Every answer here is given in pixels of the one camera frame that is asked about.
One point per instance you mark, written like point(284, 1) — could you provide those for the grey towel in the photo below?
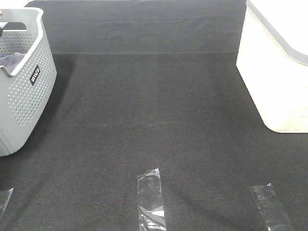
point(10, 62)

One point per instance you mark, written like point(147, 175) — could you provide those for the black felt table mat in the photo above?
point(143, 85)

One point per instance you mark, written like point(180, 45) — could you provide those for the clear tape strip centre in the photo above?
point(150, 202)

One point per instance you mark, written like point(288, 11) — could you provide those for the clear tape strip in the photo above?
point(4, 199)
point(150, 202)
point(271, 209)

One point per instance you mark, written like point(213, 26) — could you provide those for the grey perforated laundry basket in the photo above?
point(25, 91)

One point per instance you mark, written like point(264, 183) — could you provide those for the white plastic storage basket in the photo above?
point(273, 62)

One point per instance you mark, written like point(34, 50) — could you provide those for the clear tape strip right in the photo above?
point(271, 209)

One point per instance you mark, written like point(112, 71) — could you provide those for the clear tape strip left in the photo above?
point(4, 199)

